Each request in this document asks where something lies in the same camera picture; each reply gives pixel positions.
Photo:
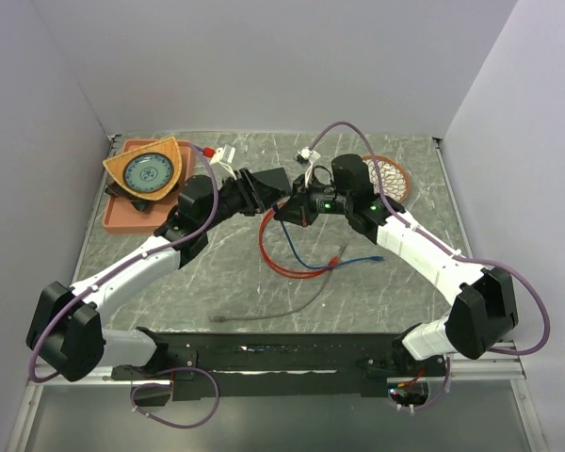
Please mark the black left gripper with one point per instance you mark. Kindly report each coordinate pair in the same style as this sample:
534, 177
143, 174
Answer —
253, 200

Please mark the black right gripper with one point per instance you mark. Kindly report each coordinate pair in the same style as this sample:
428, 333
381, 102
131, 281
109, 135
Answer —
298, 209

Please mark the black network switch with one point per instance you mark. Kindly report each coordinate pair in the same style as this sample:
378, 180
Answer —
273, 182

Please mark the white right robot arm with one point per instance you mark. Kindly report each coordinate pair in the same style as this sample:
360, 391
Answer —
482, 300

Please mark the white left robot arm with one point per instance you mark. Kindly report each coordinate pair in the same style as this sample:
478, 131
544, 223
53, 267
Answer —
67, 329

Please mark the woven triangular basket plate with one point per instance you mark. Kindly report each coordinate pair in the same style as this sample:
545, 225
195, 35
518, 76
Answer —
167, 146

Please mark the blue patterned round plate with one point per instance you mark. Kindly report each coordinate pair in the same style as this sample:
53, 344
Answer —
148, 172

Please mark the floral patterned plate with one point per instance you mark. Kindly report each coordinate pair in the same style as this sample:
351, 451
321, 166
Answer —
395, 180

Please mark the pink plastic tray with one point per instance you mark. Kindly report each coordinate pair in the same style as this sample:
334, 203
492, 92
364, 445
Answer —
121, 217

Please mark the dark dish under basket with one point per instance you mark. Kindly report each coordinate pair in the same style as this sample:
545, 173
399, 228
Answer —
112, 188

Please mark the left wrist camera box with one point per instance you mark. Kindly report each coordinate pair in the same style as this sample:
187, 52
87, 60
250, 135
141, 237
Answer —
221, 159

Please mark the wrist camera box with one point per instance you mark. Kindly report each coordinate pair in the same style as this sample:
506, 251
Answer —
221, 159
307, 156

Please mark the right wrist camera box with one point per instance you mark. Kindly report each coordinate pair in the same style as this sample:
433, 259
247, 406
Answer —
307, 156

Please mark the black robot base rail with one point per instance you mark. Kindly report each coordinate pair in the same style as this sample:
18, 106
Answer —
201, 364

